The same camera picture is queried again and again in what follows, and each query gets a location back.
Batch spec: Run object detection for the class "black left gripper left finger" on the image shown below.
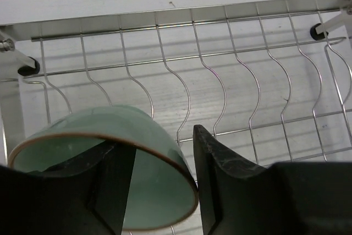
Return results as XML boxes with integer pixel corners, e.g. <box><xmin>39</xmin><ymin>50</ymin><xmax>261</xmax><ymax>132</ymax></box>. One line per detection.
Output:
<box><xmin>1</xmin><ymin>143</ymin><xmax>136</xmax><ymax>234</ymax></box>

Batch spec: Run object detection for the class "stainless steel dish rack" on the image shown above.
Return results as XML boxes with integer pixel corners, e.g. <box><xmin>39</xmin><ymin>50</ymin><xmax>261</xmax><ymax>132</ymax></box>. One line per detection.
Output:
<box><xmin>1</xmin><ymin>0</ymin><xmax>351</xmax><ymax>234</ymax></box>

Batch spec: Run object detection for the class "pale green floral bowl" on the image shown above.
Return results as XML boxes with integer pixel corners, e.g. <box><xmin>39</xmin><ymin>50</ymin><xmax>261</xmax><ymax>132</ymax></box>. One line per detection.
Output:
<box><xmin>8</xmin><ymin>105</ymin><xmax>199</xmax><ymax>232</ymax></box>

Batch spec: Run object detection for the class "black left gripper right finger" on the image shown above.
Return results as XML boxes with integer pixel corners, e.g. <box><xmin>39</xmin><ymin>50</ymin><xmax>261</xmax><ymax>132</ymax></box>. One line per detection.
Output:
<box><xmin>193</xmin><ymin>125</ymin><xmax>351</xmax><ymax>234</ymax></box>

